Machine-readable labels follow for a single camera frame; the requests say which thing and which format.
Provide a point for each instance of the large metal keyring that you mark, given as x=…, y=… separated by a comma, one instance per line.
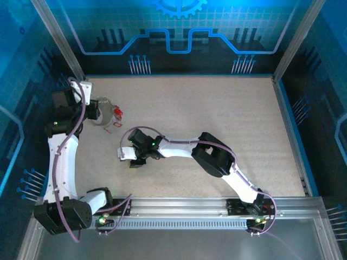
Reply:
x=107, y=118

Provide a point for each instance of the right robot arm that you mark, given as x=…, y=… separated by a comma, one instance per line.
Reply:
x=176, y=147

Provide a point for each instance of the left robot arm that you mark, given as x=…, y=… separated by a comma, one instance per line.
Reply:
x=63, y=168

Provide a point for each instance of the aluminium base beam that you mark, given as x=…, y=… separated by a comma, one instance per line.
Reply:
x=176, y=207

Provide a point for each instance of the small lit connector box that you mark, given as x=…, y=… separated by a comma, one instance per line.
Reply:
x=102, y=220
x=257, y=221

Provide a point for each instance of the grey metal shelf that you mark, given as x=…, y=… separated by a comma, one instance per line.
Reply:
x=176, y=243

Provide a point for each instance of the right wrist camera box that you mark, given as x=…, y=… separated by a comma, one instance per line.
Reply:
x=126, y=153

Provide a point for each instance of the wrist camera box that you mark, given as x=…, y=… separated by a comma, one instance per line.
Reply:
x=126, y=153
x=85, y=88

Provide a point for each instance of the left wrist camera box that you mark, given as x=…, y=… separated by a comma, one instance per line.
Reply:
x=85, y=88

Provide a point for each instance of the aluminium side rail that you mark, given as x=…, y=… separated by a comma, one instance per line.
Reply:
x=284, y=108
x=83, y=79

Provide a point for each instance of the aluminium frame post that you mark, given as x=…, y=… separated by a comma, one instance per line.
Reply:
x=58, y=38
x=299, y=38

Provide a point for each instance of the aluminium cross rail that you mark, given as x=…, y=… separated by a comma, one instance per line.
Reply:
x=176, y=76

